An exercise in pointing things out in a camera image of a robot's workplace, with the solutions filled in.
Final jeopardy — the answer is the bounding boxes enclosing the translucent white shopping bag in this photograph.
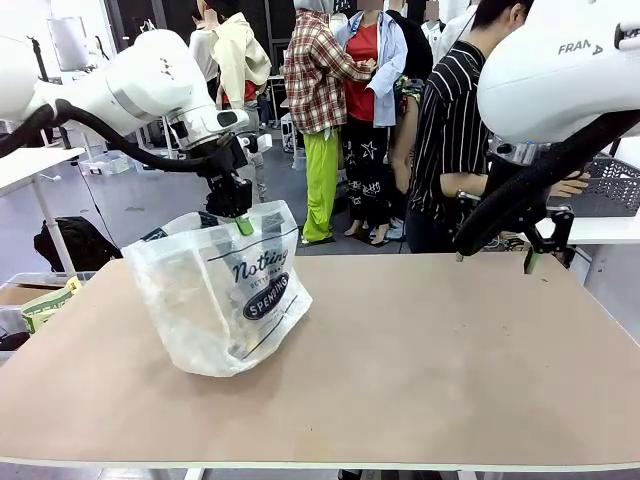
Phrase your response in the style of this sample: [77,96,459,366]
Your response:
[121,198,315,379]

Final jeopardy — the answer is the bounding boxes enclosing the person right hand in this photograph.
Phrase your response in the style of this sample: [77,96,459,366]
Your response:
[548,171,592,199]

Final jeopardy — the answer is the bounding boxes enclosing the person in striped black shirt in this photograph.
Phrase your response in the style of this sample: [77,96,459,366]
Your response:
[404,0,536,254]

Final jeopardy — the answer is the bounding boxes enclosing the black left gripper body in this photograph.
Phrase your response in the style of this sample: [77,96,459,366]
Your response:
[203,168,254,220]

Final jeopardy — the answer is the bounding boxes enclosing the mannequin with beige jacket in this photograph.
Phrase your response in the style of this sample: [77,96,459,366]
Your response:
[208,0,274,204]

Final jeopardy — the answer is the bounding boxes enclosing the white storage case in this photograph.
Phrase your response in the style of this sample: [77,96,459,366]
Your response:
[280,111,297,154]

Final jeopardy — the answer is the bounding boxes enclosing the mannequin plaid shirt lime trousers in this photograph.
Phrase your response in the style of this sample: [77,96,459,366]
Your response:
[282,0,374,245]

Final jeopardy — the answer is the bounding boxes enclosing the clear plastic storage box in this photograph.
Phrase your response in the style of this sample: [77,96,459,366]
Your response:
[79,150,131,178]

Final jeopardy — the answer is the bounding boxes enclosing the green printed cardboard box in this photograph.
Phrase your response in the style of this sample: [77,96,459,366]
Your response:
[19,276,83,335]

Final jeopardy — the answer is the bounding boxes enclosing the dark grey plastic basket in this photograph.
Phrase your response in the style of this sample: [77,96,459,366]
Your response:
[549,156,640,219]

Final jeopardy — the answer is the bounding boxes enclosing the clear plastic bin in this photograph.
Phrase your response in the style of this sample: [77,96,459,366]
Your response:
[0,271,97,351]

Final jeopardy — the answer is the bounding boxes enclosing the mannequin red top blue shirt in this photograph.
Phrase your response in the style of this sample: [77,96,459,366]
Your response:
[332,0,409,237]

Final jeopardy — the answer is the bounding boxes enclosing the mannequin black jacket patterned top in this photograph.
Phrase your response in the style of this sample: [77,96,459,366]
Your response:
[384,9,435,197]

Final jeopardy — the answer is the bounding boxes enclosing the white side table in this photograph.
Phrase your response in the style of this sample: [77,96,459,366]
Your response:
[0,147,87,274]
[492,134,640,289]

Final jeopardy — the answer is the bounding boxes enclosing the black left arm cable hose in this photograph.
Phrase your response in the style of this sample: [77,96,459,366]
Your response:
[0,98,222,174]

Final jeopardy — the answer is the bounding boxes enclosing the black backpack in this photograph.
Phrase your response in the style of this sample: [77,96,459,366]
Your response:
[33,216,125,274]

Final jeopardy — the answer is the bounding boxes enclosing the white garment mannequin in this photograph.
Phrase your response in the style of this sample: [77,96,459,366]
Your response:
[440,5,477,57]

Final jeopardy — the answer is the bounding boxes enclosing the mannequin with white shirt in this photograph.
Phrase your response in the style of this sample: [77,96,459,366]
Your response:
[188,0,222,109]

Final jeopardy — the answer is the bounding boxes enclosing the person right forearm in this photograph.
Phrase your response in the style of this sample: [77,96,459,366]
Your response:
[438,171,490,200]

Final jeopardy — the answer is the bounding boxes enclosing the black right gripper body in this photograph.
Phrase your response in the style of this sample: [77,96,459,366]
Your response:
[513,196,552,237]

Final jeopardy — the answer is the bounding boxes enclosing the grey whiteboard panel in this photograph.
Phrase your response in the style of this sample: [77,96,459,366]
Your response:
[47,16,92,72]

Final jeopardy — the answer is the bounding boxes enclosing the mannequin white polo shirt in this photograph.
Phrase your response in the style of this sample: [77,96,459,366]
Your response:
[421,0,448,49]

